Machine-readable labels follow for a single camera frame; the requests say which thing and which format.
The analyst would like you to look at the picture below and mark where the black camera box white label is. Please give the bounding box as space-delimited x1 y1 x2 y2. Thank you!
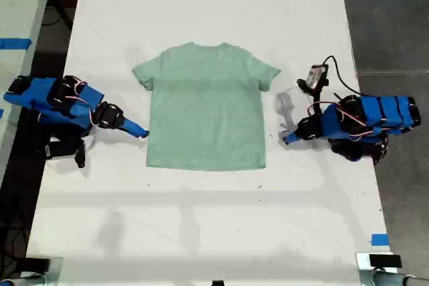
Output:
43 135 87 169

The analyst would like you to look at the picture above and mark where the black camera cable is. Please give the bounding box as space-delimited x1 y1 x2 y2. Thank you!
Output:
322 55 363 96

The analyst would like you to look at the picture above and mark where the short blue tape strip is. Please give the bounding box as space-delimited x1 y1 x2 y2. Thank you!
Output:
371 232 390 246

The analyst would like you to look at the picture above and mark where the metal table clamp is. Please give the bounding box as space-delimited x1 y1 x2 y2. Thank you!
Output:
355 251 429 286
0 256 65 286

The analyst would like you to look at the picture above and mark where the black and silver camera box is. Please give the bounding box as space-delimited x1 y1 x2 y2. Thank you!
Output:
306 64 328 91

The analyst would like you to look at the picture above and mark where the pale green T-shirt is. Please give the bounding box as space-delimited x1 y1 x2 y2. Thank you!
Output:
133 42 282 171

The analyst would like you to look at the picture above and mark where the small black box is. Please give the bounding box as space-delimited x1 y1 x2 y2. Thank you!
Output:
368 254 402 269
23 257 52 272

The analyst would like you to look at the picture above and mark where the long blue tape strip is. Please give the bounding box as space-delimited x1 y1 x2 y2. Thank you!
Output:
0 37 34 50

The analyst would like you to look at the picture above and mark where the black camera stalk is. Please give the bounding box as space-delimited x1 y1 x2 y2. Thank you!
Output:
296 77 331 117

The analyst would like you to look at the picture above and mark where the pale side table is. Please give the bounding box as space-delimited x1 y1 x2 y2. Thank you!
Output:
0 0 57 183

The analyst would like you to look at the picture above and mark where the thin black floor cable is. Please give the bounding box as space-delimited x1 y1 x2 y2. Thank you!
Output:
42 0 74 29

